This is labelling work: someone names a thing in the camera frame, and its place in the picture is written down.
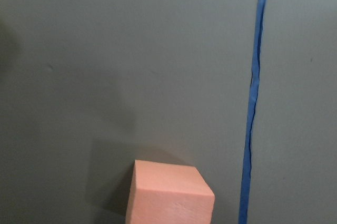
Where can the orange foam block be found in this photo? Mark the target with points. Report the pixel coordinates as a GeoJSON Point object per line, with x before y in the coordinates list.
{"type": "Point", "coordinates": [168, 193]}

